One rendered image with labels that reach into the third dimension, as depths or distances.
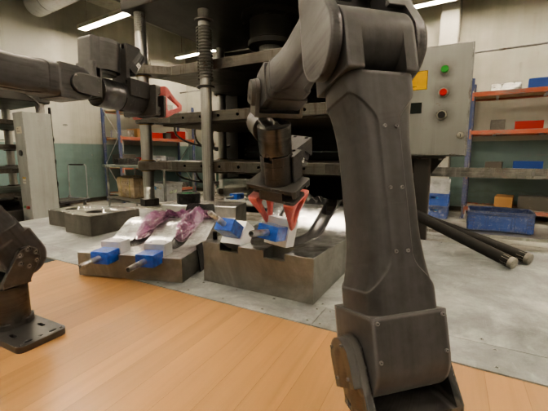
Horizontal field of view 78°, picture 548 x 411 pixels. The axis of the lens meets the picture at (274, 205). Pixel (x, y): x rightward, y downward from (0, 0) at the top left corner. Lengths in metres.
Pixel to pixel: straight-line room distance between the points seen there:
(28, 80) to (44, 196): 4.31
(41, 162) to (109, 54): 4.21
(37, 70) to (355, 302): 0.59
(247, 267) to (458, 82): 1.05
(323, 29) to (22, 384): 0.52
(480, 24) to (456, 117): 6.15
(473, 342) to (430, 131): 0.96
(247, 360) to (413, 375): 0.27
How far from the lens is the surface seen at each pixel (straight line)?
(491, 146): 7.21
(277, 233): 0.62
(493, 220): 4.32
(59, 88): 0.70
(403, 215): 0.29
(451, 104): 1.44
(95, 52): 0.77
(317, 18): 0.33
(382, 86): 0.31
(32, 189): 4.91
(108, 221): 1.34
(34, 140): 4.92
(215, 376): 0.49
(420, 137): 1.44
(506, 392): 0.54
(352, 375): 0.29
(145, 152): 2.00
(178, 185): 6.22
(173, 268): 0.78
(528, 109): 7.26
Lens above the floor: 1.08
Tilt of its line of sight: 9 degrees down
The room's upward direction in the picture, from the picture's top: straight up
